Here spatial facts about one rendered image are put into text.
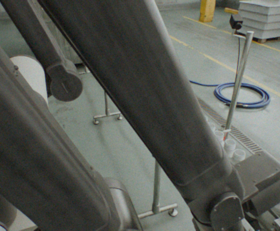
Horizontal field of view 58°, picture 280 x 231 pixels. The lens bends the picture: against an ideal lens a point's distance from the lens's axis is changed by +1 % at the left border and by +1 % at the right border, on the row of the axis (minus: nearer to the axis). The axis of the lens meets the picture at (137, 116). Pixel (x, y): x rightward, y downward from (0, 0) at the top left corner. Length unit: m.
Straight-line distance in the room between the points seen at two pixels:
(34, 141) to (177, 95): 0.10
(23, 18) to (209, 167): 0.48
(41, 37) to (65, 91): 0.13
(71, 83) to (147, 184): 1.82
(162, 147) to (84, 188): 0.07
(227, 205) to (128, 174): 2.17
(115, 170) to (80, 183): 2.27
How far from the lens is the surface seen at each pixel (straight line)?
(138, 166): 2.50
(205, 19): 9.05
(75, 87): 0.62
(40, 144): 0.17
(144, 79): 0.16
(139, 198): 2.23
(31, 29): 0.60
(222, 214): 0.28
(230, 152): 0.96
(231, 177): 0.26
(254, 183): 0.33
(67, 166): 0.18
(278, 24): 7.22
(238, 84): 1.62
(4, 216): 0.43
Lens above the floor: 1.72
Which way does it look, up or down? 32 degrees down
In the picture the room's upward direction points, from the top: straight up
